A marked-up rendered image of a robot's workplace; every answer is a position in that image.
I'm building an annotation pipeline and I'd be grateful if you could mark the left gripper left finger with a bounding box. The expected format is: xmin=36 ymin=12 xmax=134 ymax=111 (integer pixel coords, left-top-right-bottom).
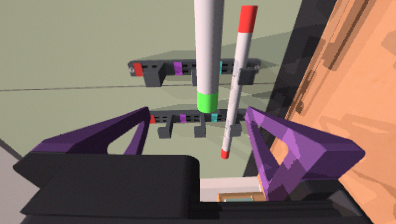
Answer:
xmin=30 ymin=106 xmax=151 ymax=155

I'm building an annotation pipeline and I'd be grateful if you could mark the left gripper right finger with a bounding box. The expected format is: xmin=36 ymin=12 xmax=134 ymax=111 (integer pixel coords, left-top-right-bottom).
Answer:
xmin=245 ymin=106 xmax=366 ymax=201

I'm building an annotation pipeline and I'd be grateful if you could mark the white bar with green ends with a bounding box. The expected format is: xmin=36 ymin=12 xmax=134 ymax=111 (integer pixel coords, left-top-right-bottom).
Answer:
xmin=194 ymin=0 xmax=224 ymax=113

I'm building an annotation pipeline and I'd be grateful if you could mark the white bar with red end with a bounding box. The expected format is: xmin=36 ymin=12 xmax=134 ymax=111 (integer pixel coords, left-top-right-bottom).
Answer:
xmin=221 ymin=6 xmax=258 ymax=159

